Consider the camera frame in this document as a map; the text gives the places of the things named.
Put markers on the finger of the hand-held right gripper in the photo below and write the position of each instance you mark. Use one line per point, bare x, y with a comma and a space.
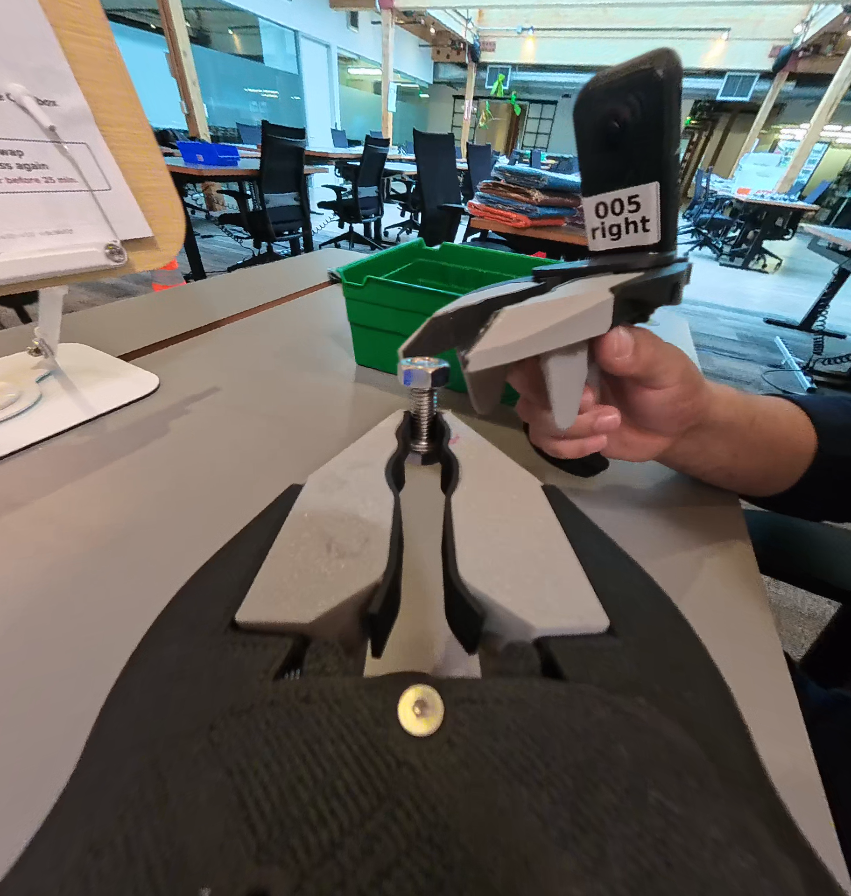
551, 322
467, 315

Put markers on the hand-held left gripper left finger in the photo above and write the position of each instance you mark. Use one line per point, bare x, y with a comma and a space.
313, 553

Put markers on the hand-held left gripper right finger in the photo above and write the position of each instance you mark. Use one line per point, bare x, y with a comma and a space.
530, 553

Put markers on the large steel hex bolt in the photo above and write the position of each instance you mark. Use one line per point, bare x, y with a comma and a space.
424, 371

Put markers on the green plastic bin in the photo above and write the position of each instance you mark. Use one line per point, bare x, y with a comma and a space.
390, 308

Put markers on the large steel nut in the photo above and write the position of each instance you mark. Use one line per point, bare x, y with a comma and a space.
419, 457

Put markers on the person's right forearm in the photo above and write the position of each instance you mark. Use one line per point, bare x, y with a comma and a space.
782, 448

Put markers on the person's right hand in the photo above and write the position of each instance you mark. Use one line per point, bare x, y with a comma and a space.
649, 399

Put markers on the stack of folded cloths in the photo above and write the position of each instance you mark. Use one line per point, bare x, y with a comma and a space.
523, 196

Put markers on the black office chair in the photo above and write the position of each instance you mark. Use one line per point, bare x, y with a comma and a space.
432, 182
362, 189
278, 189
478, 168

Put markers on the wooden desk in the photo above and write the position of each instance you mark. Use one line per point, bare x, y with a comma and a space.
845, 238

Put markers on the white stand base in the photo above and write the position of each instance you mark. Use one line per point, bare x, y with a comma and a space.
82, 385

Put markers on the person's office chair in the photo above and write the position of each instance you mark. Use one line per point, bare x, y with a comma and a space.
817, 553

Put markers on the orange traffic cone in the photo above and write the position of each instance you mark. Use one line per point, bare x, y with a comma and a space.
167, 276

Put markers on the small blue storage bin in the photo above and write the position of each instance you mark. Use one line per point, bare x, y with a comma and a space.
208, 152

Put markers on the wooden display board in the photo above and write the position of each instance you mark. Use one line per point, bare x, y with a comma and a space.
131, 140

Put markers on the printed instruction sheet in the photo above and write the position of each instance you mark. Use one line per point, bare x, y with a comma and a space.
40, 175

